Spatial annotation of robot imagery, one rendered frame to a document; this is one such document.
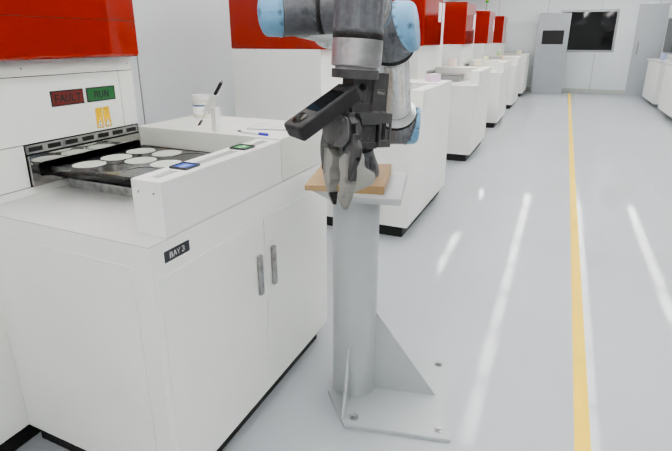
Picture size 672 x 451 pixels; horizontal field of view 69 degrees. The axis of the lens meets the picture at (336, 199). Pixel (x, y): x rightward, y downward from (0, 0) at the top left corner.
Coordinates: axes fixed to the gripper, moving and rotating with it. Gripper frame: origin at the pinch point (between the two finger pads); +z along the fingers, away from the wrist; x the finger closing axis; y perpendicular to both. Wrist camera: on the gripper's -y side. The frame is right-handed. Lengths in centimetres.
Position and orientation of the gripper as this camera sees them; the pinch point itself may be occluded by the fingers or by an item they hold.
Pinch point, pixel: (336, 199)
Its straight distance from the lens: 77.5
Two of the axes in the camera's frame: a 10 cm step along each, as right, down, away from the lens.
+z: -0.6, 9.6, 2.7
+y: 8.4, -0.9, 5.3
